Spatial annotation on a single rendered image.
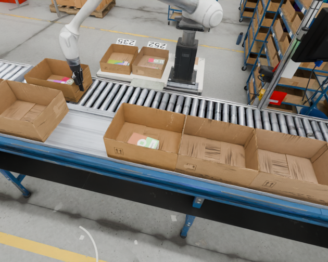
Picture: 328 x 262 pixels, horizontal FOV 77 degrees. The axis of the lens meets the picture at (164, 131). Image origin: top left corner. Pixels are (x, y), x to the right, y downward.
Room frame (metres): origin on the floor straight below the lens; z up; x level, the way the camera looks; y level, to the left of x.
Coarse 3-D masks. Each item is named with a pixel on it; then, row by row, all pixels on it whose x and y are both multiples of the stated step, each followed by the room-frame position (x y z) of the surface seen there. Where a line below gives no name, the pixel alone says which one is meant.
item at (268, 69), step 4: (260, 68) 1.41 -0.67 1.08; (264, 68) 1.40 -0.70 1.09; (268, 68) 1.41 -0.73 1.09; (272, 68) 1.42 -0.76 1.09; (260, 72) 1.40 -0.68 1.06; (264, 72) 1.39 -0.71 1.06; (268, 72) 1.39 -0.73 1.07; (272, 72) 1.38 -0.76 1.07; (264, 76) 1.40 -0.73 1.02; (268, 76) 1.40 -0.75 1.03
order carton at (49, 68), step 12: (48, 60) 1.56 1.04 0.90; (60, 60) 1.54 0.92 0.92; (36, 72) 1.41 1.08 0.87; (48, 72) 1.53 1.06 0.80; (60, 72) 1.55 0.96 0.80; (84, 72) 1.42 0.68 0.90; (36, 84) 1.26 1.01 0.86; (48, 84) 1.25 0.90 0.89; (60, 84) 1.23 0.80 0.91; (72, 84) 1.24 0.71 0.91; (84, 84) 1.38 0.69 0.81; (72, 96) 1.23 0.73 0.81
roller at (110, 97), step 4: (116, 84) 1.51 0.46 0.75; (112, 88) 1.45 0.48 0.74; (116, 88) 1.45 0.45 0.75; (112, 92) 1.39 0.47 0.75; (116, 92) 1.42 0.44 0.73; (108, 96) 1.33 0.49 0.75; (112, 96) 1.35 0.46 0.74; (108, 100) 1.28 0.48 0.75; (104, 104) 1.23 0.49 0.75; (108, 104) 1.25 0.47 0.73; (100, 108) 1.18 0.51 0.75; (104, 108) 1.19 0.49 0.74
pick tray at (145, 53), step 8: (144, 48) 2.06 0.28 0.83; (152, 48) 2.05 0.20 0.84; (136, 56) 1.84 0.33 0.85; (144, 56) 2.03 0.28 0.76; (152, 56) 2.04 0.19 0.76; (160, 56) 2.03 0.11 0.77; (168, 56) 2.00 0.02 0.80; (136, 64) 1.82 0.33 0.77; (144, 64) 1.86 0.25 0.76; (152, 64) 1.87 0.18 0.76; (160, 64) 1.89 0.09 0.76; (136, 72) 1.68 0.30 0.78; (144, 72) 1.67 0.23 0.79; (152, 72) 1.66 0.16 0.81; (160, 72) 1.65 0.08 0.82
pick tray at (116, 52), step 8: (112, 48) 2.06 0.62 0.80; (120, 48) 2.06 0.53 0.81; (128, 48) 2.05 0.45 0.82; (136, 48) 2.04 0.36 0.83; (104, 56) 1.82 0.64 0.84; (112, 56) 1.97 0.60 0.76; (120, 56) 1.98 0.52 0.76; (128, 56) 1.99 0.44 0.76; (104, 64) 1.68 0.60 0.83; (112, 64) 1.68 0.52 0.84; (120, 64) 1.67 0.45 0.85; (112, 72) 1.68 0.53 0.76; (120, 72) 1.67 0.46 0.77; (128, 72) 1.67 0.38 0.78
